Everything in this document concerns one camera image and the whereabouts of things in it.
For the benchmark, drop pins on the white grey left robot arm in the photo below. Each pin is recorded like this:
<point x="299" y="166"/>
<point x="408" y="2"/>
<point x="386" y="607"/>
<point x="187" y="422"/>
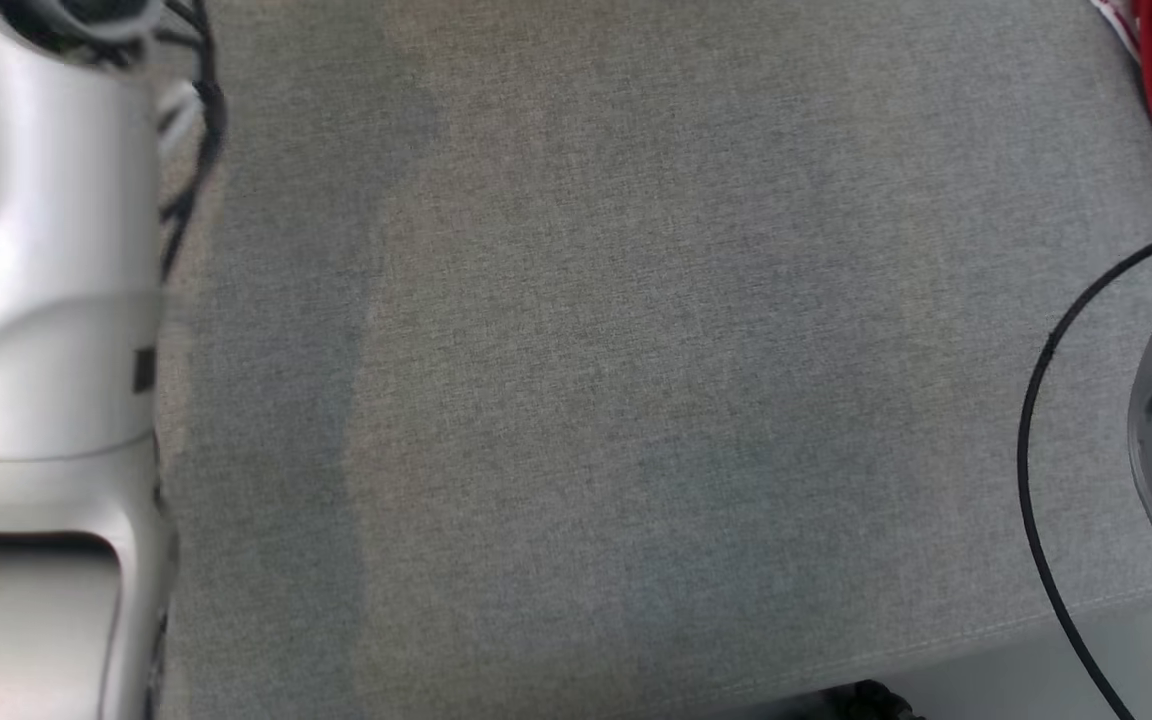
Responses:
<point x="36" y="300"/>

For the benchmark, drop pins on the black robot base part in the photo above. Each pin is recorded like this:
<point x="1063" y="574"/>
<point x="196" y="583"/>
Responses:
<point x="866" y="702"/>

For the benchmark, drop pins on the red white basketball jersey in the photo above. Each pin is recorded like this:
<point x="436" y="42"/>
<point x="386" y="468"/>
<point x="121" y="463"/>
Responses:
<point x="1151" y="60"/>

